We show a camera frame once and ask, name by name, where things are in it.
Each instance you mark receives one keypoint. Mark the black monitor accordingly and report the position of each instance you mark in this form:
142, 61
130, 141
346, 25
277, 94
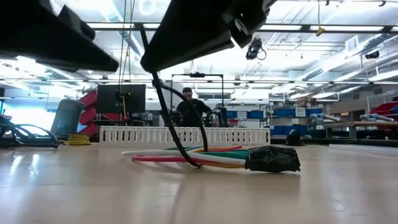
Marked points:
105, 99

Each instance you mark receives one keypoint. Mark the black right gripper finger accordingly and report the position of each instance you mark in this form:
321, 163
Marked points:
192, 31

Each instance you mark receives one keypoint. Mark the black aluminium frame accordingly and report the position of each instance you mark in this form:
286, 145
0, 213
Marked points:
342, 142

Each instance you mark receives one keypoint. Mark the blue storage bin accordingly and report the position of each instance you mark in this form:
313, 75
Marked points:
256, 114
279, 130
302, 127
231, 114
314, 112
283, 112

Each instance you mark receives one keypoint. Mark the black ceiling box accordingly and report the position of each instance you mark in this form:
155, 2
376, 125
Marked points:
372, 55

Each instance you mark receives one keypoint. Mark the wooden workbench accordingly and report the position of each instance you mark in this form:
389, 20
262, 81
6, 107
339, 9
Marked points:
373, 124

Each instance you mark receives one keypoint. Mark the grey foam roll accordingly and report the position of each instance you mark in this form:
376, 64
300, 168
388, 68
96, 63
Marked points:
329, 117
376, 117

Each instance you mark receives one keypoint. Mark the black bench robot arm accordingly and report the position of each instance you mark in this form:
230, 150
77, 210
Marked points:
221, 115
175, 118

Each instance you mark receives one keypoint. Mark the person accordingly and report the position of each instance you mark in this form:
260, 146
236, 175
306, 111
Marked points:
191, 112

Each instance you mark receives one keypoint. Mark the tall black station frame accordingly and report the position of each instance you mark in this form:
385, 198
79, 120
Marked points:
196, 75

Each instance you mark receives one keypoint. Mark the black zip tie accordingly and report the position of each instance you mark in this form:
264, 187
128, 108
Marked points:
168, 115

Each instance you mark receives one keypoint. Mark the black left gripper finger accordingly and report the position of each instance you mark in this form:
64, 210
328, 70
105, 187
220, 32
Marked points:
46, 40
77, 25

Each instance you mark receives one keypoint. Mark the red zigzag panel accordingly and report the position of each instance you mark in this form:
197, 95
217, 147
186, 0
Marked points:
88, 116

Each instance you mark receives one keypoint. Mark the red storage bin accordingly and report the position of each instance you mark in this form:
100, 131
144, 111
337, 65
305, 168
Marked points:
385, 109

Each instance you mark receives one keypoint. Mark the black overhead camera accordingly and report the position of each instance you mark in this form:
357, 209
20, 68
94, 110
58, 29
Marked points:
255, 46

